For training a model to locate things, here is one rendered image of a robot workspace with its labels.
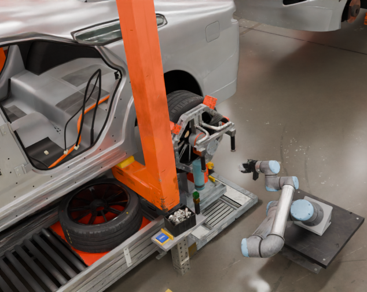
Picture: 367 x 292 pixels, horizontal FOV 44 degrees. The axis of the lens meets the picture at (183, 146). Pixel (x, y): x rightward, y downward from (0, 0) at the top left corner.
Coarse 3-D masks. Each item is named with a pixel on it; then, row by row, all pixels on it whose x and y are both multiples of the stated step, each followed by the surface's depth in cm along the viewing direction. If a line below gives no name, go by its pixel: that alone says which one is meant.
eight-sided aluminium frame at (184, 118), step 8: (200, 104) 357; (192, 112) 348; (200, 112) 352; (208, 112) 360; (216, 112) 366; (184, 120) 343; (184, 128) 345; (176, 136) 344; (176, 144) 345; (176, 152) 350; (176, 160) 353; (208, 160) 382; (184, 168) 364; (192, 168) 371
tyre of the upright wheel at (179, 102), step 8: (168, 96) 360; (176, 96) 360; (184, 96) 360; (192, 96) 360; (200, 96) 367; (168, 104) 353; (176, 104) 351; (184, 104) 349; (192, 104) 354; (168, 112) 348; (176, 112) 346; (184, 112) 351; (176, 120) 348; (176, 168) 370
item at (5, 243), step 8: (104, 176) 413; (48, 208) 384; (40, 216) 377; (48, 216) 384; (56, 216) 389; (24, 224) 370; (32, 224) 378; (40, 224) 380; (8, 232) 364; (24, 232) 372; (32, 232) 378; (0, 240) 358; (8, 240) 364; (16, 240) 370; (0, 248) 361
